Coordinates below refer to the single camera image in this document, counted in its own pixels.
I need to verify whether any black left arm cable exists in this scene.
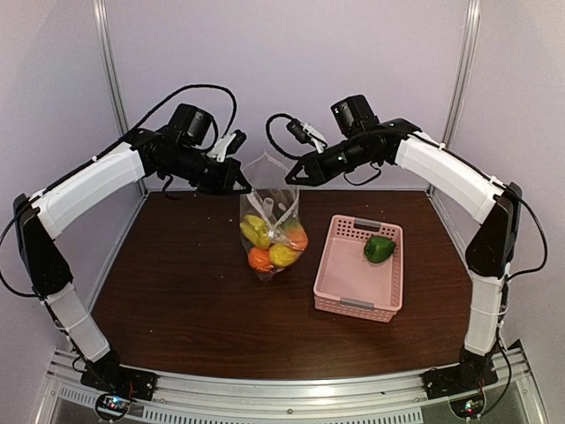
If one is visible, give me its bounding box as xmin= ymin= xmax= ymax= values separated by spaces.
xmin=0 ymin=83 xmax=239 ymax=299

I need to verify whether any orange green toy carrot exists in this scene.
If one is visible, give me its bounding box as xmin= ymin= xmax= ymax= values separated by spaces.
xmin=282 ymin=221 xmax=309 ymax=252

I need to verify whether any yellow toy lemon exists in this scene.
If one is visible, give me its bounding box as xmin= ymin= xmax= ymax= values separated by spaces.
xmin=268 ymin=244 xmax=298 ymax=268

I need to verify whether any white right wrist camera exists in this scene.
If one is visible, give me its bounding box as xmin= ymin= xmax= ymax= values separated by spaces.
xmin=286 ymin=118 xmax=328 ymax=154

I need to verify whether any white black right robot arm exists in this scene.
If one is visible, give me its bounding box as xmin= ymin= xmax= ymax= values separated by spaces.
xmin=285 ymin=95 xmax=521 ymax=390

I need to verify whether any clear zip top bag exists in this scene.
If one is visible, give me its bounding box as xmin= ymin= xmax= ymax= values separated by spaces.
xmin=239 ymin=153 xmax=304 ymax=281

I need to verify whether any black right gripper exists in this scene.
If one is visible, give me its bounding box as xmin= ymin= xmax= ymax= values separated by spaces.
xmin=286 ymin=132 xmax=378 ymax=186

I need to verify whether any right aluminium corner post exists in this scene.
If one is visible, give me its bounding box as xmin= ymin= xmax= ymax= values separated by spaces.
xmin=430 ymin=0 xmax=482 ymax=195

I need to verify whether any left circuit board with leds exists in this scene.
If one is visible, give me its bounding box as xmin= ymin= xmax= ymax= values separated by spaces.
xmin=94 ymin=393 xmax=132 ymax=420

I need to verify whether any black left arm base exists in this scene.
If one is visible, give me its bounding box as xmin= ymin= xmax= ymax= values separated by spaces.
xmin=80 ymin=348 xmax=157 ymax=401

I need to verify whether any pink perforated plastic basket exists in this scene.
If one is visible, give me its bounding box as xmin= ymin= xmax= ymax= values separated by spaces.
xmin=313 ymin=215 xmax=403 ymax=322

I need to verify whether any circuit board with leds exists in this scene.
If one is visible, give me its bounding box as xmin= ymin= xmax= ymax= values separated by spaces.
xmin=94 ymin=393 xmax=132 ymax=420
xmin=449 ymin=394 xmax=486 ymax=420

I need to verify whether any black right camera cable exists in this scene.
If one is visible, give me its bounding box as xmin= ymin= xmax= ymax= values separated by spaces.
xmin=265 ymin=113 xmax=305 ymax=163

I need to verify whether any aluminium front rail frame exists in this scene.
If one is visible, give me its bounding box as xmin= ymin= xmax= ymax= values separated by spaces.
xmin=31 ymin=345 xmax=549 ymax=423

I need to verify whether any orange toy tangerine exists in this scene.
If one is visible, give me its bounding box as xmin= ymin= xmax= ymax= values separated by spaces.
xmin=247 ymin=247 xmax=274 ymax=273

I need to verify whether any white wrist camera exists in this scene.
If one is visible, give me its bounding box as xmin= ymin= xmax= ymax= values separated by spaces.
xmin=286 ymin=118 xmax=328 ymax=154
xmin=207 ymin=129 xmax=247 ymax=163

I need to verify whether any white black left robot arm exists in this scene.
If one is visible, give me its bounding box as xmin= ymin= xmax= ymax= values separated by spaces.
xmin=13 ymin=104 xmax=251 ymax=392

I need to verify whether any right circuit board with leds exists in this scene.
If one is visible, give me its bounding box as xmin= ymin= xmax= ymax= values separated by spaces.
xmin=449 ymin=394 xmax=486 ymax=420

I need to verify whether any aluminium corner post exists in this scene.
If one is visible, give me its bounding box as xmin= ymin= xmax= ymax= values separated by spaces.
xmin=430 ymin=0 xmax=482 ymax=195
xmin=91 ymin=0 xmax=148 ymax=198

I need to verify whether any green toy bell pepper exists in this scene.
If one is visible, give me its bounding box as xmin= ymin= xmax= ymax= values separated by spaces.
xmin=364 ymin=236 xmax=396 ymax=264

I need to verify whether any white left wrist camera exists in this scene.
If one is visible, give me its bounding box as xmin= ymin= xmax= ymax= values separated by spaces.
xmin=207 ymin=129 xmax=247 ymax=163

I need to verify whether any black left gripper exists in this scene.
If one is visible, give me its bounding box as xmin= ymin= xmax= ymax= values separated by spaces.
xmin=162 ymin=143 xmax=252 ymax=195

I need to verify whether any yellow toy banana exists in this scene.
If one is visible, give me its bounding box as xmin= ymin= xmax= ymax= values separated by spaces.
xmin=239 ymin=215 xmax=270 ymax=249

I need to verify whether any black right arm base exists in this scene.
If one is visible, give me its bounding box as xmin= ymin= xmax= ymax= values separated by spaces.
xmin=422 ymin=344 xmax=499 ymax=399

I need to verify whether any left aluminium corner post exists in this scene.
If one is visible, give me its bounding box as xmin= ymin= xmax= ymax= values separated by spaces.
xmin=91 ymin=0 xmax=148 ymax=198

